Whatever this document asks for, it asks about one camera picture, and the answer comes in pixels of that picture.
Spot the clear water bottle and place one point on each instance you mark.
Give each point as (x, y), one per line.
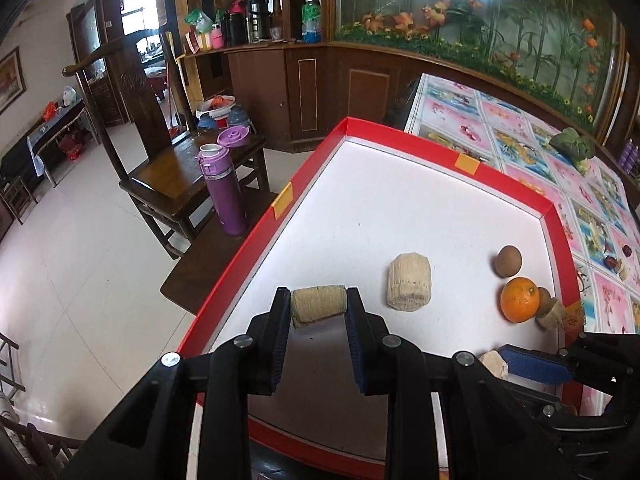
(311, 22)

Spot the purple spray bottle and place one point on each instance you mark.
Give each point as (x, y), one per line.
(635, 159)
(625, 154)

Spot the small glass cup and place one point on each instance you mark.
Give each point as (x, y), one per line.
(276, 34)

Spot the green bag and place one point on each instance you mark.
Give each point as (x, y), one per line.
(200, 21)

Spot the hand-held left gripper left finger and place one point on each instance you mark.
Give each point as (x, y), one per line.
(277, 345)

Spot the large red date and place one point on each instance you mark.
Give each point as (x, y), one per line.
(610, 261)

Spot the black steel thermos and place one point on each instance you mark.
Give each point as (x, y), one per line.
(259, 20)

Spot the red box with white inside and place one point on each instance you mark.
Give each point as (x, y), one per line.
(400, 210)

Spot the orange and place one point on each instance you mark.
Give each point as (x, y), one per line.
(520, 300)

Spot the black bottle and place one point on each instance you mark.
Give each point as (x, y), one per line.
(237, 27)

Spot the broom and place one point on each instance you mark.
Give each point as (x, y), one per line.
(176, 75)

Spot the glass panel with artificial flowers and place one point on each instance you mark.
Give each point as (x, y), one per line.
(475, 20)

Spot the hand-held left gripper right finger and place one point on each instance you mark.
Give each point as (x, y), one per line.
(357, 342)

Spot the blue plastic container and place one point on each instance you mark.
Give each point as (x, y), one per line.
(206, 121)
(239, 116)

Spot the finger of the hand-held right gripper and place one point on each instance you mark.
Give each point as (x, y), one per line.
(537, 366)
(605, 345)

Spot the side table with cloth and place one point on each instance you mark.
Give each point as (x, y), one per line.
(55, 121)

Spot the purple bottle lid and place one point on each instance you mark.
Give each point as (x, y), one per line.
(233, 136)

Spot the small red carton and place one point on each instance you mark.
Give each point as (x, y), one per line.
(192, 42)

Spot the wooden stool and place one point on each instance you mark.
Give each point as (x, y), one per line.
(210, 270)

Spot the dark wooden chair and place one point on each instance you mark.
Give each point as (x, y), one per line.
(165, 175)
(30, 440)

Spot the framed wall picture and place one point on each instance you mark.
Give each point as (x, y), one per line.
(10, 80)

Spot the purple thermos bottle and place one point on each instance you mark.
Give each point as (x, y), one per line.
(225, 200)

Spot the white basin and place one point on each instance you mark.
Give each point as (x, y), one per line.
(216, 105)

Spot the green bok choy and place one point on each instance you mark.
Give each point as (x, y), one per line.
(570, 145)

